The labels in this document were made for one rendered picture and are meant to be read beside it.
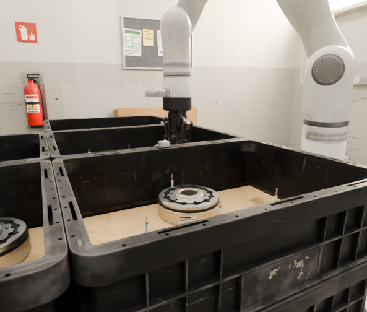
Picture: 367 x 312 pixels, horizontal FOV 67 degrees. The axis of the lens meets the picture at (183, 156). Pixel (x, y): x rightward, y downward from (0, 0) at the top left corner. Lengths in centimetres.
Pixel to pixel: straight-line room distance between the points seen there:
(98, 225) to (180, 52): 44
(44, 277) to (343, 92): 58
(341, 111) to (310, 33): 19
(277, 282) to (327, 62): 44
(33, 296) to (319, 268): 29
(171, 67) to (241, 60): 345
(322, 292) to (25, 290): 31
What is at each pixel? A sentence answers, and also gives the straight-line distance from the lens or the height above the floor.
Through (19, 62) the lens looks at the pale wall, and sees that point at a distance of 369.
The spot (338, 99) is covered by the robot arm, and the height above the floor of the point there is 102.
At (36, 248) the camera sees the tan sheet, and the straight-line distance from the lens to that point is 44.
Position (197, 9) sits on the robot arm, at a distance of 76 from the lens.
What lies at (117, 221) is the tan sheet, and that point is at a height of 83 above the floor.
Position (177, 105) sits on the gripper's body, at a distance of 69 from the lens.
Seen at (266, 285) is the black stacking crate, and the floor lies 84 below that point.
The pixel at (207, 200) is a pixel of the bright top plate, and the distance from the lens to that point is 46.
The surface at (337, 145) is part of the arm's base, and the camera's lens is 67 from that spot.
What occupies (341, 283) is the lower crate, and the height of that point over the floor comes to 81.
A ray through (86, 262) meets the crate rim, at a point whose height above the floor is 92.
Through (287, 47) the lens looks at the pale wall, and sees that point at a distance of 454.
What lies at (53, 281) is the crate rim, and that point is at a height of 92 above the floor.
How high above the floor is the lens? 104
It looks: 14 degrees down
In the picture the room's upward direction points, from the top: straight up
